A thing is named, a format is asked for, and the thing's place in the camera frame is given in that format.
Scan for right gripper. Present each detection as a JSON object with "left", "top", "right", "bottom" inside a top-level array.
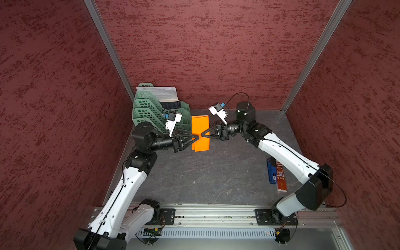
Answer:
[{"left": 202, "top": 118, "right": 247, "bottom": 140}]

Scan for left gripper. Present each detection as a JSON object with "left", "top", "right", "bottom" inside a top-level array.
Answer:
[{"left": 149, "top": 126, "right": 199, "bottom": 153}]

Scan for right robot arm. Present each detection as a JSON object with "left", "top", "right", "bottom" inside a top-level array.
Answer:
[{"left": 202, "top": 102, "right": 334, "bottom": 224}]

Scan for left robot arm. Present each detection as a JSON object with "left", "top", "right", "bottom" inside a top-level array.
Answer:
[{"left": 74, "top": 122, "right": 200, "bottom": 250}]

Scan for dark notebook in rack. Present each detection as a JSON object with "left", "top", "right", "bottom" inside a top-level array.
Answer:
[{"left": 160, "top": 101, "right": 181, "bottom": 109}]

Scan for white papers in rack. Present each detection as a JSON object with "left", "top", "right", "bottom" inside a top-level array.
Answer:
[{"left": 136, "top": 86, "right": 179, "bottom": 102}]

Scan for green file organizer rack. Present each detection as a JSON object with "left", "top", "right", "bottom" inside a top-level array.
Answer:
[{"left": 132, "top": 83, "right": 191, "bottom": 133}]

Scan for blue flat box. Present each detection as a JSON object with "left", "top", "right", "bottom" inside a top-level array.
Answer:
[{"left": 267, "top": 157, "right": 277, "bottom": 184}]

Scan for red flat box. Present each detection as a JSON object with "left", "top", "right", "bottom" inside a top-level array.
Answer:
[{"left": 276, "top": 161, "right": 288, "bottom": 192}]

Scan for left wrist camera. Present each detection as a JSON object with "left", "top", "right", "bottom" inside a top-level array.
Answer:
[{"left": 166, "top": 111, "right": 182, "bottom": 137}]

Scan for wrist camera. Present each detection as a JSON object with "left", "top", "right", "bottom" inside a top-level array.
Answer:
[
  {"left": 166, "top": 111, "right": 182, "bottom": 137},
  {"left": 208, "top": 103, "right": 228, "bottom": 125}
]

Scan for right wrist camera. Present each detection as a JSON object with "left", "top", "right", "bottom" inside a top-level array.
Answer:
[{"left": 208, "top": 103, "right": 228, "bottom": 125}]

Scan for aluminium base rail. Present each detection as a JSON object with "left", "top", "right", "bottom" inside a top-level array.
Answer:
[{"left": 89, "top": 201, "right": 343, "bottom": 228}]

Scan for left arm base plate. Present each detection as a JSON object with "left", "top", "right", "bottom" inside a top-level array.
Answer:
[{"left": 147, "top": 208, "right": 176, "bottom": 226}]

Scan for white vented cable duct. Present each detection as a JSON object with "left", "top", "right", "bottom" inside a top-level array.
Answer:
[{"left": 137, "top": 228, "right": 276, "bottom": 240}]

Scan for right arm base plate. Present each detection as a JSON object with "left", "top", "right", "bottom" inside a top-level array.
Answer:
[{"left": 254, "top": 209, "right": 299, "bottom": 227}]

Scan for left corner aluminium post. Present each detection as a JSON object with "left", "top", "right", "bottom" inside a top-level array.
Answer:
[{"left": 84, "top": 0, "right": 135, "bottom": 103}]

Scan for corner aluminium post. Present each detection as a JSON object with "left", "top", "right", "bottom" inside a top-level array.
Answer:
[
  {"left": 84, "top": 0, "right": 135, "bottom": 103},
  {"left": 280, "top": 0, "right": 352, "bottom": 113}
]

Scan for right corner aluminium post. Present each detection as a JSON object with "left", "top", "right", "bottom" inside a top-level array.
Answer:
[{"left": 280, "top": 0, "right": 352, "bottom": 113}]

